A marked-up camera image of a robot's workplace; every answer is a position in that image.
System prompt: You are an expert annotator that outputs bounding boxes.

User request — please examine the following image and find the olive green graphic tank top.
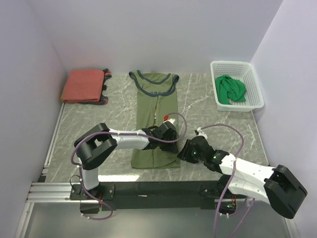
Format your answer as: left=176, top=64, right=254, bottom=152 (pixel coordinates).
left=129, top=70, right=180, bottom=169

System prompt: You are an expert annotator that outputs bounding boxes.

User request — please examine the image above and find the bright green tank top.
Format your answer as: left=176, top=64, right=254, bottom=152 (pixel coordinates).
left=215, top=75, right=247, bottom=105

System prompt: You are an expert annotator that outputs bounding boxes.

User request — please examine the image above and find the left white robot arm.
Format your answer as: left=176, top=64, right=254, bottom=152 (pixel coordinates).
left=74, top=119, right=178, bottom=199

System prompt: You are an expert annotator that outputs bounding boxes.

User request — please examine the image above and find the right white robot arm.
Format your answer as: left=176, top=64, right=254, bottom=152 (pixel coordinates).
left=177, top=136, right=308, bottom=219

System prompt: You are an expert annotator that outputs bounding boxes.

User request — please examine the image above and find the folded red tank top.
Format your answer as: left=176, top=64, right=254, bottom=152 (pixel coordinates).
left=60, top=68, right=112, bottom=105

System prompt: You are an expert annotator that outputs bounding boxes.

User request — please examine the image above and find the white plastic basket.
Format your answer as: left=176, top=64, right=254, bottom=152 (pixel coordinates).
left=210, top=60, right=264, bottom=112

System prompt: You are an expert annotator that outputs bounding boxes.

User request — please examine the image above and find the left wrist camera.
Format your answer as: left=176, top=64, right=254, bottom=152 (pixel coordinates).
left=163, top=115, right=177, bottom=125

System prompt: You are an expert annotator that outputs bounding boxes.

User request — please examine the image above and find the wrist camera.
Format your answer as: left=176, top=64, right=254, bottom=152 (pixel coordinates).
left=195, top=127, right=208, bottom=139
left=163, top=115, right=177, bottom=125

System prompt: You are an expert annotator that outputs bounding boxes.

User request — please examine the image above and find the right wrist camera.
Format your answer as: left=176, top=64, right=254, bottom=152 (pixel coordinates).
left=195, top=127, right=208, bottom=139

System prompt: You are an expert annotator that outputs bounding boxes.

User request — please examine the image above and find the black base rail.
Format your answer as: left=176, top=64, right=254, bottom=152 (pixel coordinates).
left=69, top=180, right=238, bottom=215

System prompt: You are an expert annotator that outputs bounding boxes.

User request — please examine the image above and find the aluminium frame rail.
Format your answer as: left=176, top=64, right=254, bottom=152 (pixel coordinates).
left=24, top=163, right=82, bottom=204

